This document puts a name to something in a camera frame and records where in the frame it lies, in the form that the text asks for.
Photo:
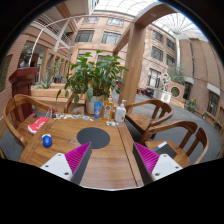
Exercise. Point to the blue tube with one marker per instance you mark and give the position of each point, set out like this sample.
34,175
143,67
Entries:
97,109

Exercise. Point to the yellow liquid bottle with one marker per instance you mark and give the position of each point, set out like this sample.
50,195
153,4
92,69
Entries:
108,109

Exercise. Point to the blue computer mouse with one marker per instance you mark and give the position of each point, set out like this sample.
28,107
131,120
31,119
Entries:
47,140

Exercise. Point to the green potted plant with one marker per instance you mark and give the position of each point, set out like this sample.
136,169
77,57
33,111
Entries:
93,79

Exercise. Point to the red white packet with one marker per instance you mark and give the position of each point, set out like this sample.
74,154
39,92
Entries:
33,128

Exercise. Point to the black notebook on chair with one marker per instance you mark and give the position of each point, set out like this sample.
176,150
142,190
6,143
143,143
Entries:
164,148

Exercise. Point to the dark bust statue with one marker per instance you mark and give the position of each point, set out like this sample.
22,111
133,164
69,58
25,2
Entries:
25,62

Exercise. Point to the near right wooden chair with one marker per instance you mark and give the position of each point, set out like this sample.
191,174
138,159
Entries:
182,136

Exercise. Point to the wooden chair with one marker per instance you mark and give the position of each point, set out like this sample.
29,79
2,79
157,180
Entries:
182,136
162,112
18,112

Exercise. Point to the left wooden chair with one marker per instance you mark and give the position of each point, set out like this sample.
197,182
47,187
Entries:
18,112

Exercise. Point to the round black mouse pad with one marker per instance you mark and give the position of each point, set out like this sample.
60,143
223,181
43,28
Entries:
98,137

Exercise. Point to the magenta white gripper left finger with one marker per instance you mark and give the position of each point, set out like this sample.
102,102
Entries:
70,166

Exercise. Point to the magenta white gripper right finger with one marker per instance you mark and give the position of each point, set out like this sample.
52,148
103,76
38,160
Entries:
153,166

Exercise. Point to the far right wooden chair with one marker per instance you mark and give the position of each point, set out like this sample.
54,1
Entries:
162,112

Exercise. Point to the dark red wooden pedestal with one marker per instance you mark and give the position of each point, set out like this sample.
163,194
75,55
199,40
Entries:
22,80

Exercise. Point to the white pump bottle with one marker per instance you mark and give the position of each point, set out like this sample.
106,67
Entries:
120,113

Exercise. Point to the white statue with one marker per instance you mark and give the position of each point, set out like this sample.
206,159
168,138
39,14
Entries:
165,81

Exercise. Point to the wooden pillar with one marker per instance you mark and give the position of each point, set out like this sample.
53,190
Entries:
134,37

